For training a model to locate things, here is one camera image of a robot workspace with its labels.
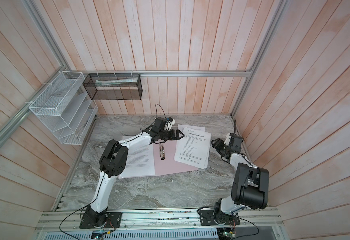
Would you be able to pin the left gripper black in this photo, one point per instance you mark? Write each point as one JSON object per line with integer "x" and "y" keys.
{"x": 172, "y": 136}

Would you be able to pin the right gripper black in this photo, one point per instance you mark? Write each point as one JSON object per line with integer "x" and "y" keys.
{"x": 218, "y": 144}

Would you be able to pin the metal folder clip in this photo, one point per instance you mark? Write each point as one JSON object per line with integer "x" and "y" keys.
{"x": 161, "y": 151}

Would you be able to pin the printed paper sheets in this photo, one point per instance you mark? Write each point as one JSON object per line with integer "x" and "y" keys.
{"x": 194, "y": 148}

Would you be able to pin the printed paper sheet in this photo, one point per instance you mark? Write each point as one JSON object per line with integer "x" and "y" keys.
{"x": 140, "y": 159}

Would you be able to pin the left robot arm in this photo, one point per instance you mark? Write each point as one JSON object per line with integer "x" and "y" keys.
{"x": 113, "y": 162}

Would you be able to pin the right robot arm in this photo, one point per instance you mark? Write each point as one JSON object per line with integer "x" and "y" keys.
{"x": 250, "y": 186}

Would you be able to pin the paper in black basket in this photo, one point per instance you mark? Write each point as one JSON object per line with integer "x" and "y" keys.
{"x": 116, "y": 84}

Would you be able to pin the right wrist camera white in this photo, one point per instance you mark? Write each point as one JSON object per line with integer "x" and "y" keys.
{"x": 228, "y": 138}

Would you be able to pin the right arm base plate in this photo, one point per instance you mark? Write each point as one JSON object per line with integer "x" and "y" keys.
{"x": 210, "y": 218}

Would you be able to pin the black mesh wall basket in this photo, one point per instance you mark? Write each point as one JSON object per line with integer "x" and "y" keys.
{"x": 97, "y": 94}

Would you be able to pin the aluminium front rail frame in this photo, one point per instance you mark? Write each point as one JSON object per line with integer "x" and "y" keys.
{"x": 161, "y": 224}

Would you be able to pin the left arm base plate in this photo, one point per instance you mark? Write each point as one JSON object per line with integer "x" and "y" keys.
{"x": 103, "y": 220}

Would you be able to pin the white wire mesh file rack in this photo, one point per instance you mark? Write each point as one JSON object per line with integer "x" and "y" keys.
{"x": 65, "y": 112}

